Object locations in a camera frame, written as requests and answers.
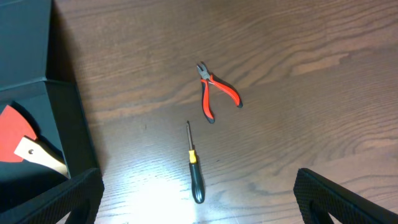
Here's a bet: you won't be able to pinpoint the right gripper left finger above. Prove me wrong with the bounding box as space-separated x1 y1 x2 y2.
1 168 104 224

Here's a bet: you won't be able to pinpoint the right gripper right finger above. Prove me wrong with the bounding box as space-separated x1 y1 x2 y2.
294 168 397 224

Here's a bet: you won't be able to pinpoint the orange scraper wooden handle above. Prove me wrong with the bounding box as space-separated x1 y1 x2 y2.
1 105 70 178

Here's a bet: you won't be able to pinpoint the black open gift box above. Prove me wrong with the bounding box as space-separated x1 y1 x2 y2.
1 1 98 212

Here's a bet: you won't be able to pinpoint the black yellow screwdriver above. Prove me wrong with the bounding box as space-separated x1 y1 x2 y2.
186 121 205 204

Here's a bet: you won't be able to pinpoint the red black handled pliers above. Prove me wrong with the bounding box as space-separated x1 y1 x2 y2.
197 62 243 124

